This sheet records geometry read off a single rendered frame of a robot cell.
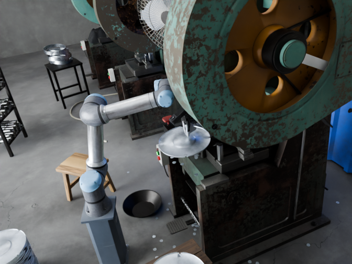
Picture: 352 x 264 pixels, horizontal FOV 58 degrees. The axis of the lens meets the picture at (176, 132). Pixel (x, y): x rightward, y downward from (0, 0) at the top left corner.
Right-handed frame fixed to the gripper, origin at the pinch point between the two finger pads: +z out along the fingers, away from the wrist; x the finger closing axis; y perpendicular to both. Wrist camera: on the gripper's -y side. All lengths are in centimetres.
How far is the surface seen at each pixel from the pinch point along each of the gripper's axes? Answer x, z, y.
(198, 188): -23.6, 18.5, -5.7
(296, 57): -54, -51, 25
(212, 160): -12.9, 12.4, 8.9
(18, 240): 20, 49, -106
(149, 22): 94, -45, 15
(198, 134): -1.1, 1.5, 6.5
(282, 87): -39, -33, 31
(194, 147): -10.4, 2.5, -0.2
